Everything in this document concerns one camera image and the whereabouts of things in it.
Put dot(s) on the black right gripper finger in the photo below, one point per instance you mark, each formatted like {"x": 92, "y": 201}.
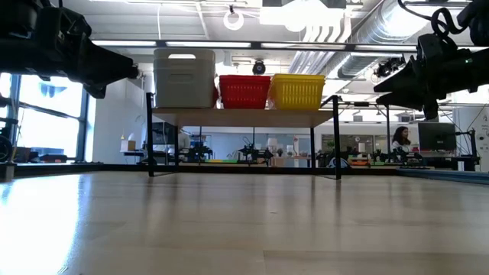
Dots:
{"x": 405, "y": 101}
{"x": 405, "y": 80}

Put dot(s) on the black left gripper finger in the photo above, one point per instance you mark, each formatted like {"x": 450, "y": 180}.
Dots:
{"x": 111, "y": 63}
{"x": 95, "y": 86}

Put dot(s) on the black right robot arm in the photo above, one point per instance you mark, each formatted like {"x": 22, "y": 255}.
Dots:
{"x": 479, "y": 23}

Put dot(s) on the wooden shelf with black legs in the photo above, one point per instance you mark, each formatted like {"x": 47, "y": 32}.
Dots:
{"x": 237, "y": 116}

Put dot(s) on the person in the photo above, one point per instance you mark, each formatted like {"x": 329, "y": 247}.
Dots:
{"x": 401, "y": 141}
{"x": 184, "y": 140}

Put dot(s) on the black computer monitor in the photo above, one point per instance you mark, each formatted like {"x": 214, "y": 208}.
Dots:
{"x": 437, "y": 136}

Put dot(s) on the cardboard box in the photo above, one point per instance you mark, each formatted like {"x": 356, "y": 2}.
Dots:
{"x": 128, "y": 146}

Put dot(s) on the long linear ceiling light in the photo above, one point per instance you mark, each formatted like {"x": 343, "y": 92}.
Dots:
{"x": 225, "y": 44}

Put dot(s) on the black ceiling spot lamp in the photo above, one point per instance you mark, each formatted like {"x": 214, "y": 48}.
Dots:
{"x": 259, "y": 68}

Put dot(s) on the silver ventilation duct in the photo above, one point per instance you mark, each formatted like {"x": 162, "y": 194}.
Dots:
{"x": 382, "y": 34}

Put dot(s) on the large window with dark frame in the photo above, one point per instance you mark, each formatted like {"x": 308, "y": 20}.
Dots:
{"x": 49, "y": 114}

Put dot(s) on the black aluminium table frame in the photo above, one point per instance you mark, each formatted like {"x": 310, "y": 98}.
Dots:
{"x": 76, "y": 169}

